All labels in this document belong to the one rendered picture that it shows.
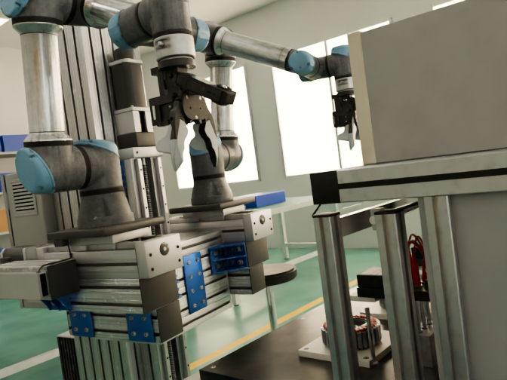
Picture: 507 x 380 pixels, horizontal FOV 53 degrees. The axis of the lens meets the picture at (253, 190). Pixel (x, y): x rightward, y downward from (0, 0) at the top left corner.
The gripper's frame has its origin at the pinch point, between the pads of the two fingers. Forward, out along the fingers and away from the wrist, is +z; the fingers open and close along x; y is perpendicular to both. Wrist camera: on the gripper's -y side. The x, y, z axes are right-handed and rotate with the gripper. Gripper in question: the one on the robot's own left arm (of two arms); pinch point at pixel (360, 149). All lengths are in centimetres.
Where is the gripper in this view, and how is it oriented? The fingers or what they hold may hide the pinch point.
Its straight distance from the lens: 175.9
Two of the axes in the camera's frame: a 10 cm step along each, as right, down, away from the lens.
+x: -5.2, 1.0, -8.5
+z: 1.3, 9.9, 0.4
